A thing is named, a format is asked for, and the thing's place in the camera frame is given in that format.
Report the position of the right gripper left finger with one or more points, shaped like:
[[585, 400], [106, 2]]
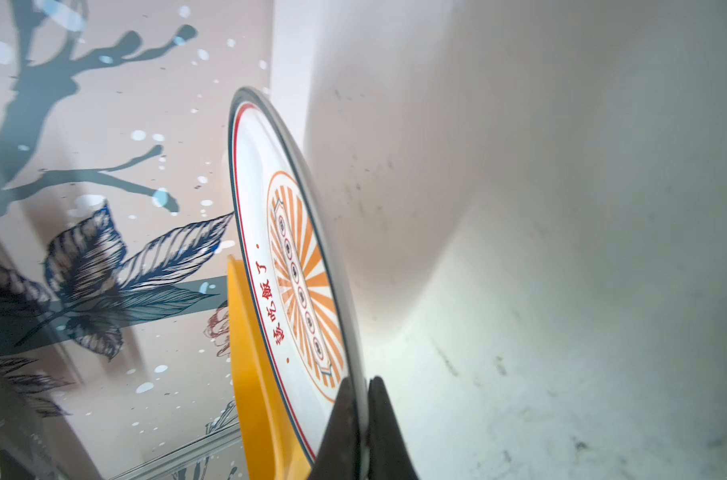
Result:
[[338, 455]]

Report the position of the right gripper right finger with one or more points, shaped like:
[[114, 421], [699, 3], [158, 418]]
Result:
[[389, 457]]

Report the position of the orange sunburst plate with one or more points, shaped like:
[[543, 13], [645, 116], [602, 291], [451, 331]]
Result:
[[296, 280]]

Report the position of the yellow plastic bin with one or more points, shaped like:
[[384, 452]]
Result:
[[270, 446]]

